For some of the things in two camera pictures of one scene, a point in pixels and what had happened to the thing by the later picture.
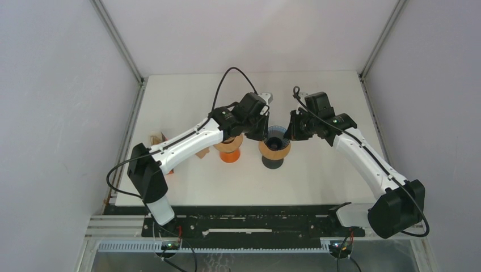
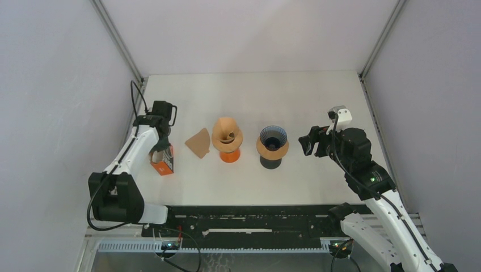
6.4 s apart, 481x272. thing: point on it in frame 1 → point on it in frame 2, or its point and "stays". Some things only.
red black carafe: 272,164 stays
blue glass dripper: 275,140 stays
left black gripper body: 256,129 → 163,142
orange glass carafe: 230,157 stays
